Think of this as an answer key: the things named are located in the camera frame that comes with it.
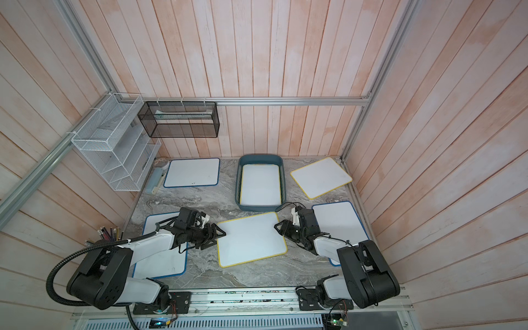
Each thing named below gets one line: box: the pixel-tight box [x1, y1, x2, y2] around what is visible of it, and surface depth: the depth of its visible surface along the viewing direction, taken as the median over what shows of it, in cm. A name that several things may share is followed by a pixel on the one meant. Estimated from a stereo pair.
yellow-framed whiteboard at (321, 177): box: [290, 157, 353, 201], surface depth 114 cm
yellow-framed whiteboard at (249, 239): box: [217, 211, 289, 269], surface depth 90 cm
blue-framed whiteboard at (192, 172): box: [163, 157, 220, 189], surface depth 116 cm
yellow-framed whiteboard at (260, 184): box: [239, 163, 282, 205], surface depth 109 cm
